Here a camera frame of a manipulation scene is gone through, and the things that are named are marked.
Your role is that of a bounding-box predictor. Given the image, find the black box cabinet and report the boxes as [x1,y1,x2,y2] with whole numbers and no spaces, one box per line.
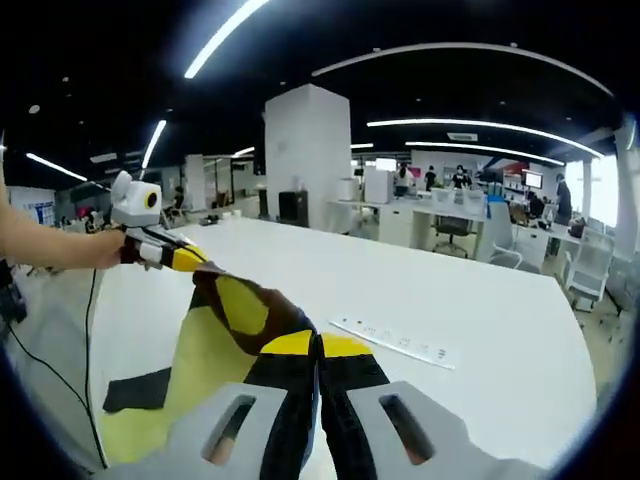
[277,190,310,228]

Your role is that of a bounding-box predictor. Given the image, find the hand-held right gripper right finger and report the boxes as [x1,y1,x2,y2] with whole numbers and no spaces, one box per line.
[318,332,554,480]

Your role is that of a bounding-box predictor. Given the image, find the person's left hand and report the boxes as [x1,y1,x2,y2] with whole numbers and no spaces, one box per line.
[97,228,151,272]

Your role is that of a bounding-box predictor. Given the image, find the row of white office desks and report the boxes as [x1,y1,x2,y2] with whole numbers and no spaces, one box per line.
[327,197,494,261]

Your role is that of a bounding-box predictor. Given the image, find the black cable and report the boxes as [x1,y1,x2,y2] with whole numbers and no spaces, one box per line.
[4,267,110,471]

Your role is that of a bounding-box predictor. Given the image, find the black office chair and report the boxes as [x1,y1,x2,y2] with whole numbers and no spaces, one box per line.
[430,215,475,259]

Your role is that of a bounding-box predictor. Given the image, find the short ceiling light strip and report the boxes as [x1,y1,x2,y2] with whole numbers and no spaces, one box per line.
[141,119,168,170]
[25,152,89,183]

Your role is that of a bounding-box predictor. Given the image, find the white mesh office chair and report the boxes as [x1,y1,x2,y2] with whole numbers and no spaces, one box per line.
[563,226,617,315]

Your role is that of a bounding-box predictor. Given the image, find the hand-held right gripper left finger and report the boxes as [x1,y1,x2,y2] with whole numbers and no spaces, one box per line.
[94,328,320,480]

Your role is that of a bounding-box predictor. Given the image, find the white notice board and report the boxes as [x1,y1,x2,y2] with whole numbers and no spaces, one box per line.
[8,186,57,227]

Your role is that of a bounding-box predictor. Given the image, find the long ceiling light strip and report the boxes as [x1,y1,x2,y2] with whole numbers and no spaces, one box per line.
[366,118,605,159]
[405,142,565,166]
[183,0,271,80]

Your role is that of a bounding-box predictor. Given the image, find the white box cabinet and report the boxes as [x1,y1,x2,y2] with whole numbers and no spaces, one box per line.
[363,167,395,205]

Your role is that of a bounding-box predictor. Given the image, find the yellow black blue garment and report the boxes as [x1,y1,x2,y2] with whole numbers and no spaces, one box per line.
[99,258,319,467]

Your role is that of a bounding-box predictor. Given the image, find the white square pillar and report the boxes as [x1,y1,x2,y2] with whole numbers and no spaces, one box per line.
[263,83,352,232]

